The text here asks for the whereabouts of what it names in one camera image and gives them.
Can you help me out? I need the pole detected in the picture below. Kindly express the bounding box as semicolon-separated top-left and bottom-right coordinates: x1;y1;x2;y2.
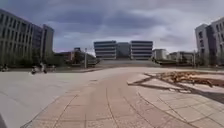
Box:
83;48;88;70

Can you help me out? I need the low brown building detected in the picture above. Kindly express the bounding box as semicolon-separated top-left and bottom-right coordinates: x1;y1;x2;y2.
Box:
53;47;98;66

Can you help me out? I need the low pale building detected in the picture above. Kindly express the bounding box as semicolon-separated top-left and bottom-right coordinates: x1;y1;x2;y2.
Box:
152;48;196;66

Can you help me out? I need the pale concrete slab plaza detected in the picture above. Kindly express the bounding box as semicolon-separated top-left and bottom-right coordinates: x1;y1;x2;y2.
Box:
0;66;224;128

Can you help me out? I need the heap of brown rubble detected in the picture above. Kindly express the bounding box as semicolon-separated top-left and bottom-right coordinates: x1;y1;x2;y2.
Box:
159;71;224;88

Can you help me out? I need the group of people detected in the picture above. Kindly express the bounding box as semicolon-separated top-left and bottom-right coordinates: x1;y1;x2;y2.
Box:
30;61;48;75

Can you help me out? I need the wide glass-fronted building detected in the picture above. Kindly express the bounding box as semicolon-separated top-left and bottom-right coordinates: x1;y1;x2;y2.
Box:
93;40;154;61

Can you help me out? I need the wide flight of steps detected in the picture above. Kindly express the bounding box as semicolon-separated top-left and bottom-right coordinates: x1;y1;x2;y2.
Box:
96;59;158;69

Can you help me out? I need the building with window rows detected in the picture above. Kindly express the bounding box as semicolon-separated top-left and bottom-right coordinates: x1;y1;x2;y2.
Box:
0;8;55;67

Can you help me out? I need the white building with windows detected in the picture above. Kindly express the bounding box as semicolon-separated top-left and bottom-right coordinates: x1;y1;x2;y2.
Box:
194;16;224;67

